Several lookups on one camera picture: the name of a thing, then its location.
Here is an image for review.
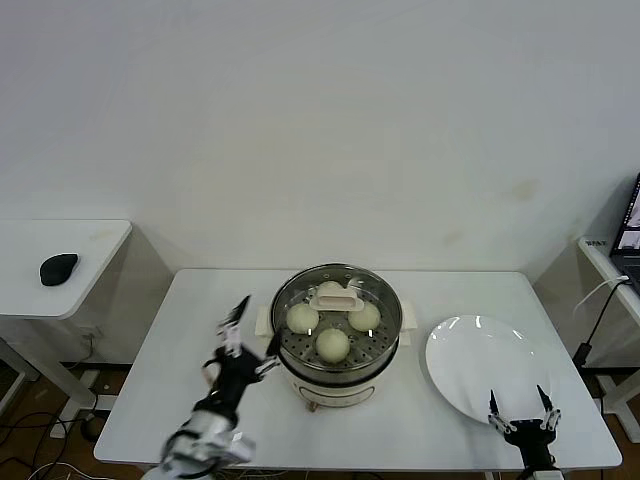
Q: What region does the cream electric cooker pot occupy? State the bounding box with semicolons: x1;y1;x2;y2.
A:
257;319;416;413

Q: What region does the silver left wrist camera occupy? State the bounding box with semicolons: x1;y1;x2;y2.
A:
214;429;257;464

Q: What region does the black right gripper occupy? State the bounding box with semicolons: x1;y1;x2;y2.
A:
486;383;563;464

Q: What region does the glass lid with cream handle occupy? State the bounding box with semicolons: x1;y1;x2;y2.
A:
272;263;402;374

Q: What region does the stainless steel steamer basket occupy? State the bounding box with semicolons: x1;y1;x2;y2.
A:
256;263;419;375

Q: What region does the white cable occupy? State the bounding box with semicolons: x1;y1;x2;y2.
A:
574;276;631;314

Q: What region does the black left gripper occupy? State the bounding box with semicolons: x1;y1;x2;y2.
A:
204;294;284;401

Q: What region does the white side table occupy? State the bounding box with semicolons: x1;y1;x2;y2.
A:
0;218;175;426

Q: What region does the black computer mouse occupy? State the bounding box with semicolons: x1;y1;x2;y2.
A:
39;252;81;287

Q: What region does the white round plate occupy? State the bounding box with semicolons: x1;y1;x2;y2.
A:
425;313;554;428

